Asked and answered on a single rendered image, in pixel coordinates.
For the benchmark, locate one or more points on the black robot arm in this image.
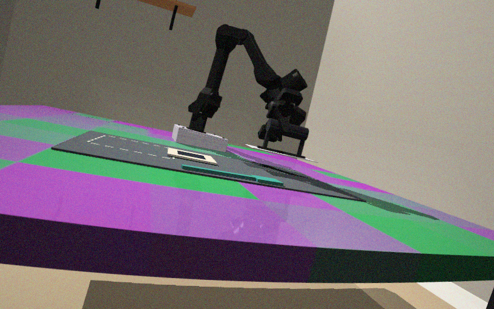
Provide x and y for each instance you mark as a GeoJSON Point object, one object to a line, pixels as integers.
{"type": "Point", "coordinates": [208, 101]}

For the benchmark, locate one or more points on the peach tile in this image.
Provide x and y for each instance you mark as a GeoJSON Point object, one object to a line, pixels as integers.
{"type": "Point", "coordinates": [191, 156]}

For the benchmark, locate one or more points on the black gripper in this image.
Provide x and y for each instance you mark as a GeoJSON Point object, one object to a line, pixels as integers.
{"type": "Point", "coordinates": [279, 108]}

